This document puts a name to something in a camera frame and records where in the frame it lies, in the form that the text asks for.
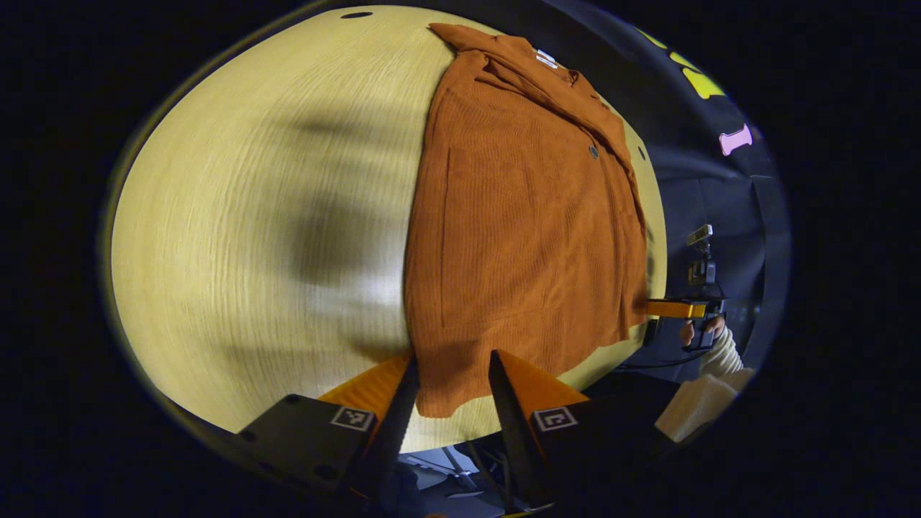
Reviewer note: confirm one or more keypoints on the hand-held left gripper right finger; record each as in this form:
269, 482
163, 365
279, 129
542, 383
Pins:
511, 432

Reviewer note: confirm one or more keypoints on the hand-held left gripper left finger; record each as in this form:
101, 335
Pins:
396, 424

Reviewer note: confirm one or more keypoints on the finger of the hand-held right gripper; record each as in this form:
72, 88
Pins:
676, 309

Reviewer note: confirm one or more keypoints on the orange knit cardigan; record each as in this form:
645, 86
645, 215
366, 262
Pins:
518, 252

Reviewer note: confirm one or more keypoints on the cream cloth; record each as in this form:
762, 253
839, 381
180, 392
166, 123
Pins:
701, 406

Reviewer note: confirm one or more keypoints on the grey metal frame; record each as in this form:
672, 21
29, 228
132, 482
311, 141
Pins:
439, 464

